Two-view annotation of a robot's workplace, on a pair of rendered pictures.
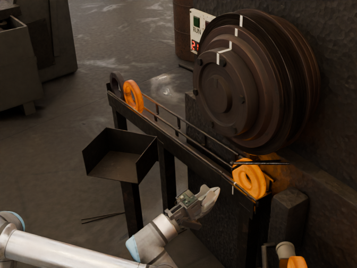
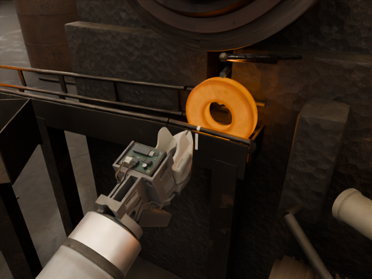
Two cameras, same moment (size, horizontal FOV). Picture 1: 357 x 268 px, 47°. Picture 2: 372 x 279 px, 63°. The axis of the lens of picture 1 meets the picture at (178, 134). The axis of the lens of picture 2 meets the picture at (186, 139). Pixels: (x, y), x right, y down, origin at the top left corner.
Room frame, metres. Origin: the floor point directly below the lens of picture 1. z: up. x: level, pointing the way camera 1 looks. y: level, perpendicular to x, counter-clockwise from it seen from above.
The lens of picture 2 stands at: (0.69, 0.10, 1.03)
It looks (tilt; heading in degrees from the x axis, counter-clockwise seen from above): 31 degrees down; 331
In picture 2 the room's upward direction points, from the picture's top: straight up
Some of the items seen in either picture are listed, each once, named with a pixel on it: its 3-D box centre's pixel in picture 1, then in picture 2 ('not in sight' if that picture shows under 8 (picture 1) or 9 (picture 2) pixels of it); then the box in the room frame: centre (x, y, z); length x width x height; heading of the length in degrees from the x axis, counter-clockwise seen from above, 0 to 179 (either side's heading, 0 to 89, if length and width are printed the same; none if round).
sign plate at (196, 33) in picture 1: (210, 39); not in sight; (1.54, -0.14, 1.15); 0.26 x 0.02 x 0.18; 31
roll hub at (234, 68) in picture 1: (222, 93); not in sight; (1.14, -0.14, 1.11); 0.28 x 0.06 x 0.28; 31
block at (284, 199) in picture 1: (287, 222); (312, 161); (1.00, -0.36, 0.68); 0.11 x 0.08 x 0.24; 121
